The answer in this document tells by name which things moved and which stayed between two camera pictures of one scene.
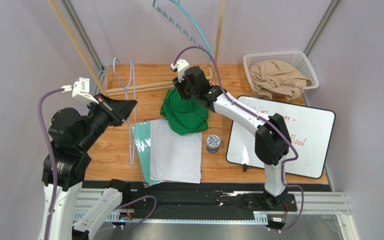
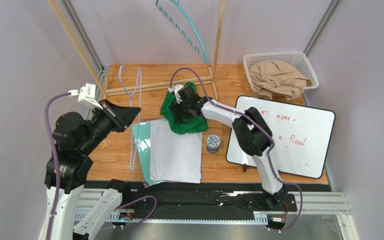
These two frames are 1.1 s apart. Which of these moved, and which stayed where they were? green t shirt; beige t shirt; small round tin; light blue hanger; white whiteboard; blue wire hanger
Moved: light blue hanger; blue wire hanger
Stayed: small round tin; green t shirt; beige t shirt; white whiteboard
